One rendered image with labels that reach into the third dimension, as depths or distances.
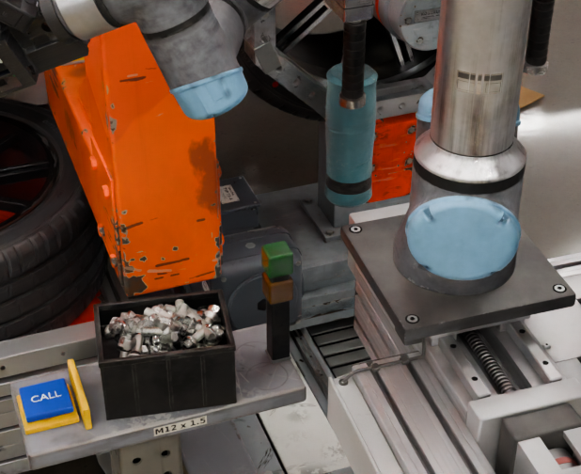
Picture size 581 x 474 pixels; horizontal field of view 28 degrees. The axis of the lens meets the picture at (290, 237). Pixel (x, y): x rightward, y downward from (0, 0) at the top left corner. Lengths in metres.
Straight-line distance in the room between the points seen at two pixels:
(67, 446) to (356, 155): 0.74
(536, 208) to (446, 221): 1.89
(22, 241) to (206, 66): 0.96
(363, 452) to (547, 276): 0.32
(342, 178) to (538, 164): 1.22
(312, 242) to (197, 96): 1.34
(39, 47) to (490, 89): 0.46
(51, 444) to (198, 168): 0.46
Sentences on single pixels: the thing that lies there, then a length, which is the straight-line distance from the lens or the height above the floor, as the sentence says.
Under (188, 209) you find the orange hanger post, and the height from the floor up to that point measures 0.67.
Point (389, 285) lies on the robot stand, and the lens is 1.43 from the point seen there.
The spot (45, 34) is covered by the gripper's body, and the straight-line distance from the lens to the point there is 1.24.
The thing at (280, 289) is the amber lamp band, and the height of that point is 0.60.
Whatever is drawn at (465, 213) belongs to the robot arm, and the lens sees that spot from 1.19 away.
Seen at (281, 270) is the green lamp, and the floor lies 0.63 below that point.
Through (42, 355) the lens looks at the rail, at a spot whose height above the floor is 0.38.
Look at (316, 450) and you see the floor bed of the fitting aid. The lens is 2.26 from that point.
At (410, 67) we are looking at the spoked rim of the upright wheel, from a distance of 2.34.
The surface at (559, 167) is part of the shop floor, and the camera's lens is 3.27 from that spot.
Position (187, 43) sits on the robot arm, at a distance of 1.18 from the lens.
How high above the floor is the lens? 1.69
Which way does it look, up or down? 35 degrees down
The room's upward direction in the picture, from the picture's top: straight up
